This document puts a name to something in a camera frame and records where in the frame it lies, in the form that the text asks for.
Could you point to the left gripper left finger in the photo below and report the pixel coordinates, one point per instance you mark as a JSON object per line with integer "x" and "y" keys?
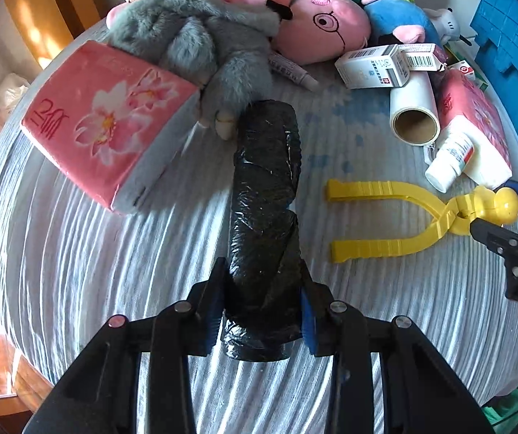
{"x": 99, "y": 391}

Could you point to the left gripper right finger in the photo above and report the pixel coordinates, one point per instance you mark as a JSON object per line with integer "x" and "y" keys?
{"x": 421, "y": 391}

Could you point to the yellow plastic snowball clamp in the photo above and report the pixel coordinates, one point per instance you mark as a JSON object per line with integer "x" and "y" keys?
{"x": 417, "y": 219}

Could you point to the black garbage bag roll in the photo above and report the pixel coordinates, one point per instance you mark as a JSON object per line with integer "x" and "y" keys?
{"x": 262, "y": 295}

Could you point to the white medicine bottle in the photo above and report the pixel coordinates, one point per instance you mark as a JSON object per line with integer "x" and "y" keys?
{"x": 450, "y": 161}

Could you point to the pink tissue pack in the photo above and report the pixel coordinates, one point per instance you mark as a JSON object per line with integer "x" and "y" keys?
{"x": 111, "y": 123}
{"x": 472, "y": 135}

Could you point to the striped grey bedsheet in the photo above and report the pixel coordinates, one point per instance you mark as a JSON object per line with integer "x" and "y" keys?
{"x": 67, "y": 263}

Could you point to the white paper roll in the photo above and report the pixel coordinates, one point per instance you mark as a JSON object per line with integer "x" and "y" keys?
{"x": 413, "y": 111}

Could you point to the barcode medicine box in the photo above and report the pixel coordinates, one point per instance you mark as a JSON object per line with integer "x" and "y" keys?
{"x": 423, "y": 57}

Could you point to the small white mouse plush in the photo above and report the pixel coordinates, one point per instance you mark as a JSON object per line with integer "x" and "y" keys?
{"x": 446, "y": 25}

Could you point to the white medicine box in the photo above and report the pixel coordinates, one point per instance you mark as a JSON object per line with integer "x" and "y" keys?
{"x": 375, "y": 67}

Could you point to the blue pig plush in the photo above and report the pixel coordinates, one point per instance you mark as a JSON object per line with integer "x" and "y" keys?
{"x": 398, "y": 19}

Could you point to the pink pig plush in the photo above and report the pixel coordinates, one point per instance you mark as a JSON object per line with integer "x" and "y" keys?
{"x": 314, "y": 31}

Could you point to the white ointment tube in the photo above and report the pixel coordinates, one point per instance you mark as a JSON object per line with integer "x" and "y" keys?
{"x": 284, "y": 67}

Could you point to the grey plush rabbit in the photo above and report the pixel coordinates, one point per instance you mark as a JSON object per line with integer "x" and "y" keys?
{"x": 223, "y": 47}

